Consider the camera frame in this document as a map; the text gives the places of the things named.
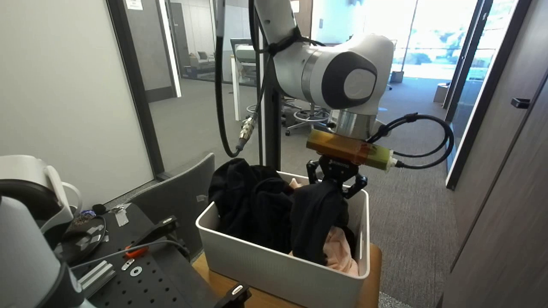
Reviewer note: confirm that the white plastic bin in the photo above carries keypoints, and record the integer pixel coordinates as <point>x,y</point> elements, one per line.
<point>275,273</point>

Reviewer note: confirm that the cardboard box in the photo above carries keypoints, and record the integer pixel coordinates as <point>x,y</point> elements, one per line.
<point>439,92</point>

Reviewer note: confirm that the black vertical pillar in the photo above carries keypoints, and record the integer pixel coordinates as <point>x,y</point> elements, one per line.
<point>273,130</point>

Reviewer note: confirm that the white paper label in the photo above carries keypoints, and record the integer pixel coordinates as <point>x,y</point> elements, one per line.
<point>122,215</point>

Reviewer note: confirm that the peach cloth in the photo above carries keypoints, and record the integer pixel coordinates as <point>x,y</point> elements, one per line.
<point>340,253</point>

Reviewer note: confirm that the black perforated board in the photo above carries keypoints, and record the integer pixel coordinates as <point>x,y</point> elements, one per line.
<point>160,284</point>

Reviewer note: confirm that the white round washer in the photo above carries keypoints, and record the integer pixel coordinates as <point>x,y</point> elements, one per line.
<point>131,270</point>

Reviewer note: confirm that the aluminium extrusion bar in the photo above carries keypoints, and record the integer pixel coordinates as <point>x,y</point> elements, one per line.
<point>97,273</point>

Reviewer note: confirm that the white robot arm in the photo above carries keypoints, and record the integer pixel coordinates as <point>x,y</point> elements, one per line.
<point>343,78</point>

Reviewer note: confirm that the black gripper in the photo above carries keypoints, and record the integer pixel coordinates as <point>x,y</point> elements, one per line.
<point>336,167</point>

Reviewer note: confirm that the black cloth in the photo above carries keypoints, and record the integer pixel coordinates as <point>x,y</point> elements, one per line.
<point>318,222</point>
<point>246,198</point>

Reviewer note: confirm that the amber wrist camera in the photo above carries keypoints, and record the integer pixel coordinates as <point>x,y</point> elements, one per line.
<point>343,147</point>

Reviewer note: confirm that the small white metal plate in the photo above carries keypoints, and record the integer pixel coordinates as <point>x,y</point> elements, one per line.
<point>128,265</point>

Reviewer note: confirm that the gray plastic chair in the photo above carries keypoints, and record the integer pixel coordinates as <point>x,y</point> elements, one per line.
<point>172,193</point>

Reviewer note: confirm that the black device with white labels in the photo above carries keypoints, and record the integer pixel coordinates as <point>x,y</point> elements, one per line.
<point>86,232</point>

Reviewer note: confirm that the white and black device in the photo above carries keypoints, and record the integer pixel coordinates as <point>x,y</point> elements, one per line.
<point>57,181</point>

